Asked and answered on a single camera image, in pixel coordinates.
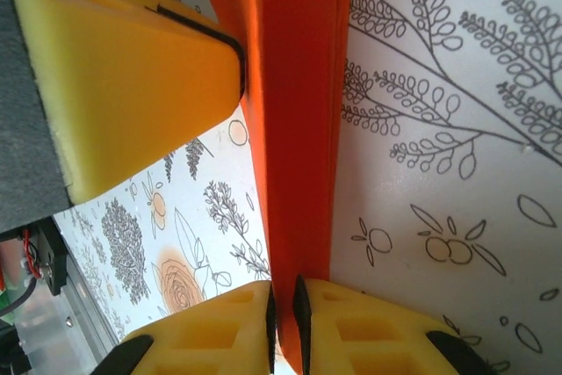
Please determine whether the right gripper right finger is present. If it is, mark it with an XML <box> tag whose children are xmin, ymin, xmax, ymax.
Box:
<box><xmin>292</xmin><ymin>275</ymin><xmax>489</xmax><ymax>375</ymax></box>

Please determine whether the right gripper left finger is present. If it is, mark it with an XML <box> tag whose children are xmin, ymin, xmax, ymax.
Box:
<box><xmin>98</xmin><ymin>280</ymin><xmax>278</xmax><ymax>375</ymax></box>

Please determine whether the orange square paper sheet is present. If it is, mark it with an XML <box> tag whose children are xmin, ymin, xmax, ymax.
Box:
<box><xmin>188</xmin><ymin>0</ymin><xmax>355</xmax><ymax>375</ymax></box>

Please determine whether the floral patterned table cover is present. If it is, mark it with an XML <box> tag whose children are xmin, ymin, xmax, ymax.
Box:
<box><xmin>54</xmin><ymin>0</ymin><xmax>562</xmax><ymax>375</ymax></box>

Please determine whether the aluminium mounting rail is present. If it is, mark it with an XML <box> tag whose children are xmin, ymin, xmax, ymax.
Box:
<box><xmin>43</xmin><ymin>251</ymin><xmax>122</xmax><ymax>350</ymax></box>

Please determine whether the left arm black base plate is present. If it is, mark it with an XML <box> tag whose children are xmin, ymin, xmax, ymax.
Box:
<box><xmin>35</xmin><ymin>224</ymin><xmax>68</xmax><ymax>298</ymax></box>

